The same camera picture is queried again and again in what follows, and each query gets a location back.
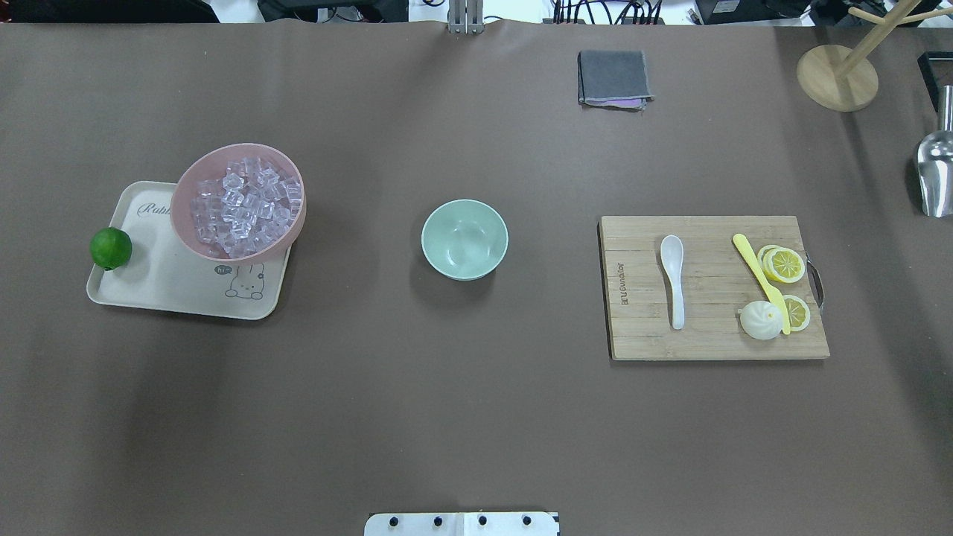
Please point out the mint green bowl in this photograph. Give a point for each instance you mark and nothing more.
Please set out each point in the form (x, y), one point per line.
(464, 239)

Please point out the white ceramic spoon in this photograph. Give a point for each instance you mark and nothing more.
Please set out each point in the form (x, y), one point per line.
(672, 256)

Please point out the clear ice cube pile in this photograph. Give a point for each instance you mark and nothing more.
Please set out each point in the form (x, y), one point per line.
(245, 208)

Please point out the pink bowl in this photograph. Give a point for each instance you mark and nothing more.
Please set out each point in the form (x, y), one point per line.
(207, 167)

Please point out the metal ice scoop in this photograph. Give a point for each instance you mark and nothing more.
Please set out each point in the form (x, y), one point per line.
(934, 162)

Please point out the grey folded cloth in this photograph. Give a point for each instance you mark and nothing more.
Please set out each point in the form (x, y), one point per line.
(613, 79)

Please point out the bamboo cutting board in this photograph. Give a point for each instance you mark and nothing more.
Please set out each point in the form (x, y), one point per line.
(716, 285)

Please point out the white steamed bun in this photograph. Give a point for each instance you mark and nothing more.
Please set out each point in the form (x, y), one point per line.
(761, 320)

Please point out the yellow plastic knife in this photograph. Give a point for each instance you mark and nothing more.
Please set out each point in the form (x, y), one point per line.
(772, 294)

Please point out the upper lemon slices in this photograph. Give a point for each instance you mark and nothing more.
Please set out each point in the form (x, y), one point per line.
(781, 264)

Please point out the cream rabbit tray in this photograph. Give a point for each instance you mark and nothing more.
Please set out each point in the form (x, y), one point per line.
(162, 274)

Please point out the lower lemon slice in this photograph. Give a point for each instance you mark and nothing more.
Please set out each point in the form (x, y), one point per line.
(799, 313)

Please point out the green lime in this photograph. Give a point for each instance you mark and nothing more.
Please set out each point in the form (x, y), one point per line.
(111, 248)

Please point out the wooden mug tree stand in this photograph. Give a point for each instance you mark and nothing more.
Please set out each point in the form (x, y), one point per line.
(841, 78)

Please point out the metal frame post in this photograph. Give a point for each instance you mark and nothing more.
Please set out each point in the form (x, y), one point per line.
(465, 16)

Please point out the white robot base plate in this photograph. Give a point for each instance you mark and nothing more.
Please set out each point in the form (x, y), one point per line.
(464, 523)

